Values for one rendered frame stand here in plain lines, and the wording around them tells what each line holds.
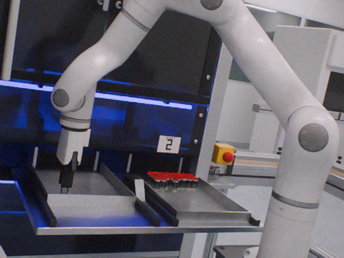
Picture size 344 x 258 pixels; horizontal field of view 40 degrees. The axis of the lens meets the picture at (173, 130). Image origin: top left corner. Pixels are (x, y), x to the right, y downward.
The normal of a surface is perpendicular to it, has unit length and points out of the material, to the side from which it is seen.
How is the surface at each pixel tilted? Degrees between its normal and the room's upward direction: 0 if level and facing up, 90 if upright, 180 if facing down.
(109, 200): 90
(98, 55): 51
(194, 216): 90
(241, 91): 90
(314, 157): 122
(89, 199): 90
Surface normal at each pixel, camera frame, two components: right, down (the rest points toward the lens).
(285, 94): 0.34, 0.71
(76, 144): 0.52, 0.15
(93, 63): 0.29, -0.42
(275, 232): -0.69, 0.00
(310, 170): -0.15, 0.69
